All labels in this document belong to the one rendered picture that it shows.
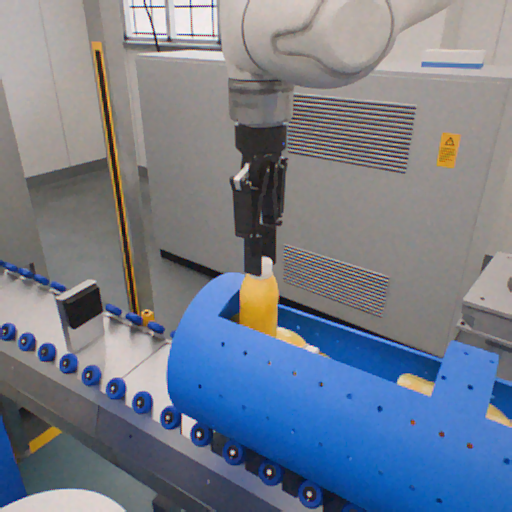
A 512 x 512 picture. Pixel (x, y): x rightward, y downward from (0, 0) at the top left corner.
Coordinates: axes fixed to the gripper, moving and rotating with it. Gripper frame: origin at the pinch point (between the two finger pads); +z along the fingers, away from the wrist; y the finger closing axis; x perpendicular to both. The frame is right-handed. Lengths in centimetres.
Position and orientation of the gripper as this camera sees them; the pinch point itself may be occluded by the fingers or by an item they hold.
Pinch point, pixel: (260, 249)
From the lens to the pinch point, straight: 74.3
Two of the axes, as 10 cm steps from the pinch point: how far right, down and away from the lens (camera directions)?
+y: -5.3, 3.9, -7.6
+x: 8.5, 2.4, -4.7
